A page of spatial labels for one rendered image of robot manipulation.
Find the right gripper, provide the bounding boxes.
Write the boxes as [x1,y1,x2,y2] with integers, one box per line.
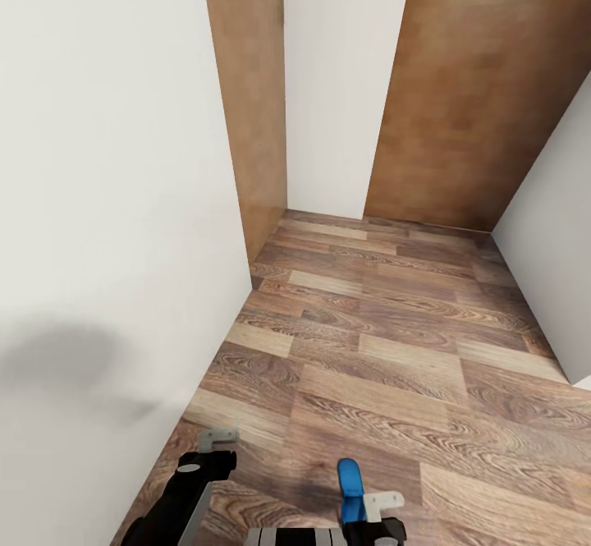
[342,517,407,546]

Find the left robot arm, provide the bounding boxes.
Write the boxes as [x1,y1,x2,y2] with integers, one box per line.
[121,429,241,546]

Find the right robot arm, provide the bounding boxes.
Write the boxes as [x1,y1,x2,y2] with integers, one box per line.
[342,491,407,546]

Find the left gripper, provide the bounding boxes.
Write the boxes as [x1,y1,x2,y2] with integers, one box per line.
[179,451,236,482]

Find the sandal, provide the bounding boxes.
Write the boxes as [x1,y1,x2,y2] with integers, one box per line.
[338,458,366,527]

